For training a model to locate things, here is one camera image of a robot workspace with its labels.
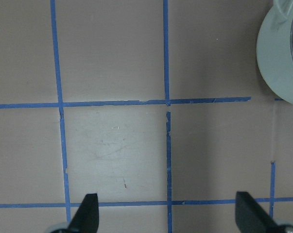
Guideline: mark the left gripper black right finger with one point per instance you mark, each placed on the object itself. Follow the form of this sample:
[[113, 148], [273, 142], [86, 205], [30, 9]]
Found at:
[[250, 217]]

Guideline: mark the pale green steel pot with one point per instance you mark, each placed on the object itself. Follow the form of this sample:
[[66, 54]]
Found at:
[[274, 49]]

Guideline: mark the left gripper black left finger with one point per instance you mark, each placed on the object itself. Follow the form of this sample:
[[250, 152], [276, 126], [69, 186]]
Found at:
[[85, 219]]

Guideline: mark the brown paper table mat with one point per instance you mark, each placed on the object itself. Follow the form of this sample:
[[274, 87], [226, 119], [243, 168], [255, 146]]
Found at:
[[158, 106]]

